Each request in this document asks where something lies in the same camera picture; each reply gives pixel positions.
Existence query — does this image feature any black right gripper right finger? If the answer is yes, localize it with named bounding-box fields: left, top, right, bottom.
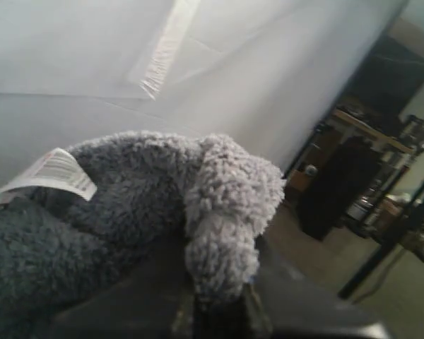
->
left=246, top=243, right=385, bottom=338

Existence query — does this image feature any grey fluffy plush toy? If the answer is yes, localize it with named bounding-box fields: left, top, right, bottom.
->
left=0, top=130, right=286, bottom=311

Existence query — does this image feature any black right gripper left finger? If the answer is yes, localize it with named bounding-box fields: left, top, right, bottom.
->
left=49, top=261, right=193, bottom=338

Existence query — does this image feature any cardboard box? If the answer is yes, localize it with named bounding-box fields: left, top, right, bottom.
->
left=288, top=170, right=311, bottom=192

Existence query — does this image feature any black tripod stand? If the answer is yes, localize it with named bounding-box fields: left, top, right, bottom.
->
left=338, top=180, right=424, bottom=299

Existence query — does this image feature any wooden storage shelf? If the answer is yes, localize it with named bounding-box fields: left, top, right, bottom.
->
left=314, top=105, right=424, bottom=248

